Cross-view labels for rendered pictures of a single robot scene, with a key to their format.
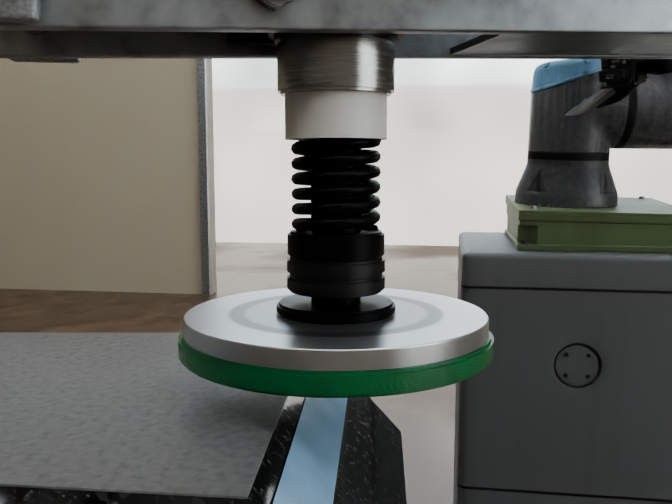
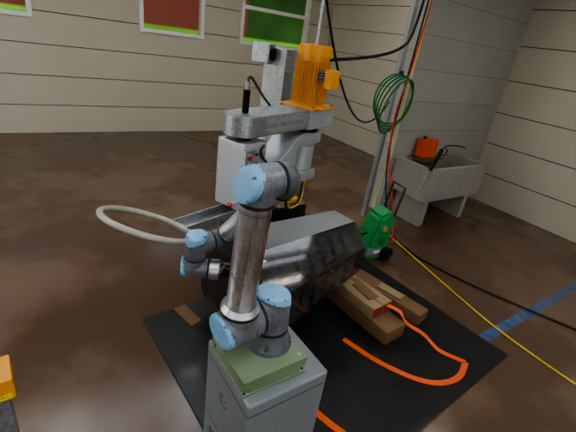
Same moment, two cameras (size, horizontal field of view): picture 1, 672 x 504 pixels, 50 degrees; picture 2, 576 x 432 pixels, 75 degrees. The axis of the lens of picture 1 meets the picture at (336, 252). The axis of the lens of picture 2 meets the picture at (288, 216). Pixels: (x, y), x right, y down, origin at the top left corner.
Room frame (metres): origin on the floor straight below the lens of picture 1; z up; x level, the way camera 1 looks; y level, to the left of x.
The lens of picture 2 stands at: (2.28, -1.35, 2.13)
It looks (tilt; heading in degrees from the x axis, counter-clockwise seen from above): 25 degrees down; 134
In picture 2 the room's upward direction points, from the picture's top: 8 degrees clockwise
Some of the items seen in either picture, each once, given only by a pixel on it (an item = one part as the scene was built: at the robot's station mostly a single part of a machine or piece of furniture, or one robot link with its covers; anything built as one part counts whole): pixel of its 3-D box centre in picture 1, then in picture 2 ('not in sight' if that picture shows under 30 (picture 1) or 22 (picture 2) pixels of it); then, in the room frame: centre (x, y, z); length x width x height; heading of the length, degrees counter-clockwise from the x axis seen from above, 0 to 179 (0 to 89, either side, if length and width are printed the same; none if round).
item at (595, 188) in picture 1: (566, 177); (269, 333); (1.40, -0.45, 0.98); 0.19 x 0.19 x 0.10
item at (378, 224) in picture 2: not in sight; (379, 220); (0.30, 2.13, 0.43); 0.35 x 0.35 x 0.87; 70
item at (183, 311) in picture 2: not in sight; (187, 315); (0.14, -0.13, 0.02); 0.25 x 0.10 x 0.01; 5
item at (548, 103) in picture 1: (575, 104); (270, 308); (1.39, -0.46, 1.11); 0.17 x 0.15 x 0.18; 89
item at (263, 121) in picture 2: not in sight; (279, 121); (0.43, 0.34, 1.63); 0.96 x 0.25 x 0.17; 102
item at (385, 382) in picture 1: (336, 325); not in sight; (0.50, 0.00, 0.89); 0.22 x 0.22 x 0.04
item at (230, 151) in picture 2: not in sight; (249, 171); (0.49, 0.08, 1.34); 0.36 x 0.22 x 0.45; 102
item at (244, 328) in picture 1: (336, 319); not in sight; (0.50, 0.00, 0.89); 0.21 x 0.21 x 0.01
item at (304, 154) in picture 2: not in sight; (299, 153); (0.37, 0.64, 1.36); 0.19 x 0.19 x 0.20
